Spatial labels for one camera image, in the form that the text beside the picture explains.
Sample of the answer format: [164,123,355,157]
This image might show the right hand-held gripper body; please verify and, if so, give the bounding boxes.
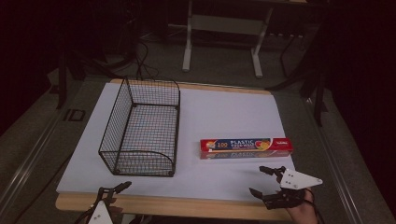
[262,167,324,210]

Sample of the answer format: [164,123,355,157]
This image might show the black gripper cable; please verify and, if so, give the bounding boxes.
[74,208,95,224]
[304,188,326,224]

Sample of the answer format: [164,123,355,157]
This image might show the white metal desk frame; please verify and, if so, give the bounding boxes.
[181,0,275,79]

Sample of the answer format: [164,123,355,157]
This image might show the black floor bracket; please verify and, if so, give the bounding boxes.
[63,108,87,122]

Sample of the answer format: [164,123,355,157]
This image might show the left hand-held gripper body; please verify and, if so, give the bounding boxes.
[83,188,114,224]

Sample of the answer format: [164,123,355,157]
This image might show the white table sheet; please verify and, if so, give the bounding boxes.
[55,81,297,203]

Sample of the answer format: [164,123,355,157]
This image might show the black metal stand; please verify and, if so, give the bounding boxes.
[265,18,330,127]

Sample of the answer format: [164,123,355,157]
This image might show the black wire basket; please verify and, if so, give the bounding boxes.
[98,77,181,178]

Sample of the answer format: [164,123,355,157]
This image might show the grey metal floor rail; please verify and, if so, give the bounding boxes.
[0,106,68,208]
[303,96,363,224]

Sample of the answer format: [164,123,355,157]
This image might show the person's right hand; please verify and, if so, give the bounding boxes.
[285,189,319,224]

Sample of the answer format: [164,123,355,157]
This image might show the red plastic wrap box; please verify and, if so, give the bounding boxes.
[199,137,294,161]

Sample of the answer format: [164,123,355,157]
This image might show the black floor cables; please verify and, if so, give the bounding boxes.
[106,18,161,81]

